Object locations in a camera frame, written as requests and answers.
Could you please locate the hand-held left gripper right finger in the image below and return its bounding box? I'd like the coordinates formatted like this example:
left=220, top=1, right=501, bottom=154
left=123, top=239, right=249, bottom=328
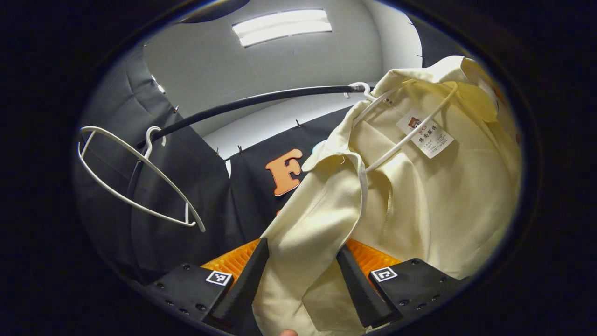
left=336, top=238, right=472, bottom=329

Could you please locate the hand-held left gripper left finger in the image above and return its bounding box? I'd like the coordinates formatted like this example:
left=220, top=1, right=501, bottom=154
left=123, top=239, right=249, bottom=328
left=145, top=237, right=270, bottom=336

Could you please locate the cream jacket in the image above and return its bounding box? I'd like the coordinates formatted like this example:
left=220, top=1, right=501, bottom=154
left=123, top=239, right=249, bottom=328
left=252, top=55, right=522, bottom=336

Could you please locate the white wide-shouldered clothes hanger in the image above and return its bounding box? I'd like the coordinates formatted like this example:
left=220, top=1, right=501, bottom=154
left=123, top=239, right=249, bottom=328
left=344, top=80, right=460, bottom=174

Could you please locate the white small clothes hanger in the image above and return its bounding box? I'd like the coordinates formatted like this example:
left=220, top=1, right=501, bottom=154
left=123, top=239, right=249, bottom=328
left=77, top=125, right=207, bottom=233

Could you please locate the black clothes rack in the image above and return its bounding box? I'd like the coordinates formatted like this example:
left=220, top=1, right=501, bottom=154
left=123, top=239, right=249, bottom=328
left=125, top=84, right=369, bottom=201

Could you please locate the black backdrop cloth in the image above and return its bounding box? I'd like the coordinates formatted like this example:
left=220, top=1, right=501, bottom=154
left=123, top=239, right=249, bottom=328
left=72, top=16, right=467, bottom=286

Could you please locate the ceiling light panel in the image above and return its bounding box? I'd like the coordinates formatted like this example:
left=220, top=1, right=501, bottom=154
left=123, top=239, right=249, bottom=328
left=232, top=8, right=333, bottom=48

